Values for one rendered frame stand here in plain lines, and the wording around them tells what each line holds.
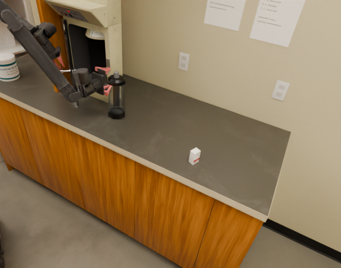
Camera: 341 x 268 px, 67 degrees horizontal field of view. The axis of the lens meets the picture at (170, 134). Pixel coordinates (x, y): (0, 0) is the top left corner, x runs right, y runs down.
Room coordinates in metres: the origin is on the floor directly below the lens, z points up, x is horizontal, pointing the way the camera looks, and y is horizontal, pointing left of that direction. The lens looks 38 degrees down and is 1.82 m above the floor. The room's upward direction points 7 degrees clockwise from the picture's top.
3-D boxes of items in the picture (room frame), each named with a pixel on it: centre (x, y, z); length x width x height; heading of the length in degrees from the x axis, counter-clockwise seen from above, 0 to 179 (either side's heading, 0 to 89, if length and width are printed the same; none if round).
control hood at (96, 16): (1.37, 0.55, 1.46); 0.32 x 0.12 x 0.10; 66
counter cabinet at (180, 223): (1.41, 0.34, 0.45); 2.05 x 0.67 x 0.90; 66
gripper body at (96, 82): (1.12, 0.39, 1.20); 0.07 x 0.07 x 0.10; 66
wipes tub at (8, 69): (1.55, 1.14, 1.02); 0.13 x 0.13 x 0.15
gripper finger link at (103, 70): (1.18, 0.37, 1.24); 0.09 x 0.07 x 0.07; 156
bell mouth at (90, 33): (1.51, 0.47, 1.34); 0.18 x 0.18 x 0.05
